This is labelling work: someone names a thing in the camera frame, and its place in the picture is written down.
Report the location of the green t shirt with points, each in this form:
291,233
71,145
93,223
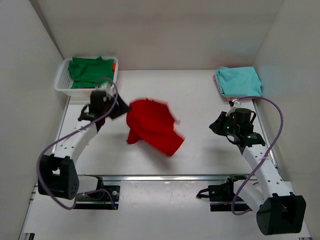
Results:
89,73

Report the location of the aluminium table rail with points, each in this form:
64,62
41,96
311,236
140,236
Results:
169,178

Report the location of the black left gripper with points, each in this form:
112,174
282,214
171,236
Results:
116,107

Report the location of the white plastic basket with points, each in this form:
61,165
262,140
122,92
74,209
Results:
63,81

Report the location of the red t shirt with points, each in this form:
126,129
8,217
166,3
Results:
152,121

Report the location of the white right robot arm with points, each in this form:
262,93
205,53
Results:
278,210

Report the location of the folded teal t shirt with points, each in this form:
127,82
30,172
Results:
245,73

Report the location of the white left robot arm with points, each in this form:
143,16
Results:
57,174

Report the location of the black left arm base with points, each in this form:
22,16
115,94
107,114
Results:
102,200

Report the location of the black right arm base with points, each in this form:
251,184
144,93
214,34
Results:
220,195

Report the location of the folded pink t shirt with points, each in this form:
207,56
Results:
233,89

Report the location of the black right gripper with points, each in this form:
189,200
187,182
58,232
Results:
219,124

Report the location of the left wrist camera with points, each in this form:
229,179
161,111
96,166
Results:
107,90

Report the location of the orange t shirt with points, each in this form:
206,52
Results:
113,67

